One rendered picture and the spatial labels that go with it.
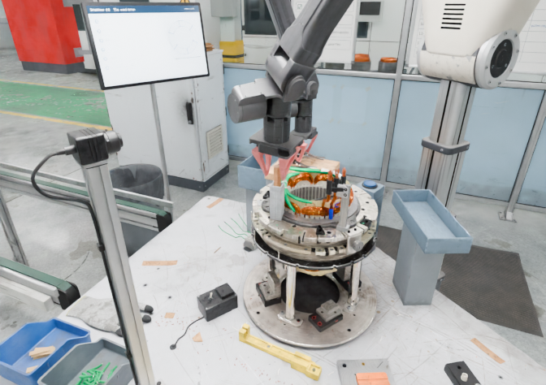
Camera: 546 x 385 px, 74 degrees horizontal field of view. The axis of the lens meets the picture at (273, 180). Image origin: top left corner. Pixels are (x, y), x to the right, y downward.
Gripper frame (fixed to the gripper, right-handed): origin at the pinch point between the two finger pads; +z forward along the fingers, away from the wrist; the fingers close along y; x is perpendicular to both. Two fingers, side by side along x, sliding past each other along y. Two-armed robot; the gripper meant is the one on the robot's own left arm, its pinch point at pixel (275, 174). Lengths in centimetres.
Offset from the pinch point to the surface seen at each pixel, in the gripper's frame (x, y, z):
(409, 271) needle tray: 17.9, 33.1, 30.2
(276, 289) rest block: -0.9, 2.0, 35.8
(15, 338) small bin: -44, -46, 37
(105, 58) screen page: 39, -99, -5
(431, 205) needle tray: 35, 34, 18
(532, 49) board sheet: 238, 68, 6
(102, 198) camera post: -35.0, -11.1, -10.6
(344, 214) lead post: 1.4, 16.6, 6.1
